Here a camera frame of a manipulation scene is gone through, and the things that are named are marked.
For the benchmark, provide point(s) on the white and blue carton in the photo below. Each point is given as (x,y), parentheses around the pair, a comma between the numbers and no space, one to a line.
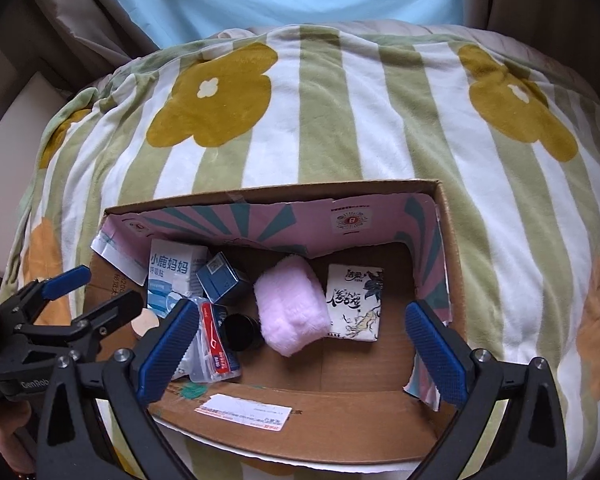
(170,280)

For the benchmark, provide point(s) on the small blue box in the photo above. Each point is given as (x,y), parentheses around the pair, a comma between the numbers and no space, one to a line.
(225,282)

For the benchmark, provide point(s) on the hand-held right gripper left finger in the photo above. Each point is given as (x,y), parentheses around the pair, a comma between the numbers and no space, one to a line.
(167,355)

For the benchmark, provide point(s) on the person's left hand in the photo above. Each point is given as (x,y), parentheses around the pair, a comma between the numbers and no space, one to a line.
(7,425)

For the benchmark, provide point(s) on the striped flower blanket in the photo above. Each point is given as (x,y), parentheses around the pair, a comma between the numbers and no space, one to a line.
(355,125)

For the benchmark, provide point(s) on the ink-drawing tissue pack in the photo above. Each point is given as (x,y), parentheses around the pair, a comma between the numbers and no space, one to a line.
(355,305)

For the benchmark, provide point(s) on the cardboard box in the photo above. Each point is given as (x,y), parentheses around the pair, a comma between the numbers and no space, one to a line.
(290,405)

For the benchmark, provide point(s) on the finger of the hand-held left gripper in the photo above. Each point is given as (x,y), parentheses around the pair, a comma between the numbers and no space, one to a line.
(112,312)
(67,280)

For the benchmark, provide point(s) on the white cushioned panel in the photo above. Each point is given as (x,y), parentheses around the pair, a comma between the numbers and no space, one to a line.
(25,105)

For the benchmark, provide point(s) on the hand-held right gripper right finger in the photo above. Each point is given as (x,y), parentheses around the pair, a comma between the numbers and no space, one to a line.
(437,355)

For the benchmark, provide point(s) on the black round cap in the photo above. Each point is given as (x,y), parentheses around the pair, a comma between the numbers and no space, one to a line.
(240,332)

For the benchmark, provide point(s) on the pink fluffy towel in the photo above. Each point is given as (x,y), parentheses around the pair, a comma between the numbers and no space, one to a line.
(290,310)

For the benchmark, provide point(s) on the beige curtain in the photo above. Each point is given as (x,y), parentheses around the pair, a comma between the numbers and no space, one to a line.
(540,0)
(80,20)

